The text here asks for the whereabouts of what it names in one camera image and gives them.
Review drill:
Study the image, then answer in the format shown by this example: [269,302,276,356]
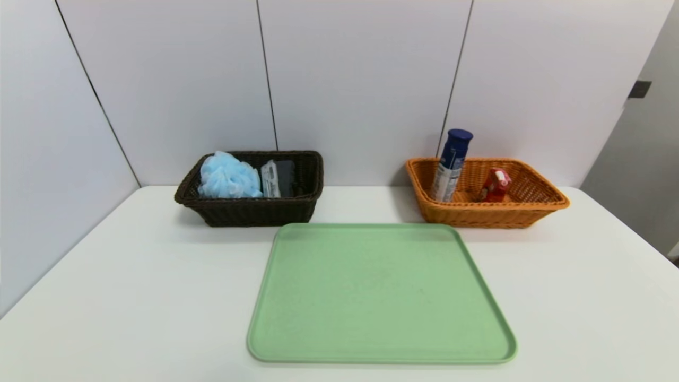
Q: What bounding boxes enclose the dark grey towel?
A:
[276,160,296,197]

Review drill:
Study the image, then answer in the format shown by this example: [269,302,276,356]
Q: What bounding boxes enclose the clear plastic compass case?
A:
[259,160,282,199]

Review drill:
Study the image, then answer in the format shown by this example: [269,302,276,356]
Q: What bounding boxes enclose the light blue bath loofah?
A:
[197,151,264,199]

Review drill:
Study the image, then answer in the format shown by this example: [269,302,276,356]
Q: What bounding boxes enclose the blue white spray can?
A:
[430,128,474,203]

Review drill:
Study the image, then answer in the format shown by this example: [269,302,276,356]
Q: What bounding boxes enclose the red milk carton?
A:
[480,168,512,203]

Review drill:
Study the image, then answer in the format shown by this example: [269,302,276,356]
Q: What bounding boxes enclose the dark brown wicker basket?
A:
[174,150,324,228]

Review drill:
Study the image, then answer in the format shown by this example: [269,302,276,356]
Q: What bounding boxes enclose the orange wicker basket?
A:
[406,158,570,229]

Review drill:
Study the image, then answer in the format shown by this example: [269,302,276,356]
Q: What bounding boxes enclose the light green plastic tray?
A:
[246,222,518,365]

